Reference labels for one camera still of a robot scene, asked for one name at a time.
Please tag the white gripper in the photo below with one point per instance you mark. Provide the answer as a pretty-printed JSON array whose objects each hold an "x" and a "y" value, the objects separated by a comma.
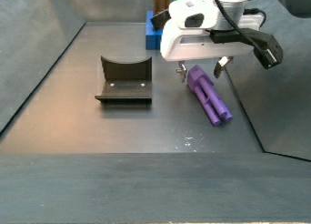
[{"x": 185, "y": 35}]

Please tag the purple three prong object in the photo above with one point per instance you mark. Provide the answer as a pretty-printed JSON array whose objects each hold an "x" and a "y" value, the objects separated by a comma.
[{"x": 201, "y": 86}]

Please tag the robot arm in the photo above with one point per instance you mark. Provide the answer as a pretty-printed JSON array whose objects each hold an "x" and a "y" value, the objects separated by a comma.
[{"x": 233, "y": 8}]

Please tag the blue shape sorter board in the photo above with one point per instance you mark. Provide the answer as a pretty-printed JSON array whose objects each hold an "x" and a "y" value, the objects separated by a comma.
[{"x": 152, "y": 35}]

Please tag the black cradle fixture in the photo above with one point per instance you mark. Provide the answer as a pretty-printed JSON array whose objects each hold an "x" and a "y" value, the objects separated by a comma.
[{"x": 126, "y": 82}]

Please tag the brown grooved block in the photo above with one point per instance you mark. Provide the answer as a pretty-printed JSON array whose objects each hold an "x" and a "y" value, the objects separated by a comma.
[{"x": 160, "y": 5}]

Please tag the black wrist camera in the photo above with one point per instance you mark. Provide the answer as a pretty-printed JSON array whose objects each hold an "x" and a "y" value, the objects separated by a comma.
[{"x": 267, "y": 48}]

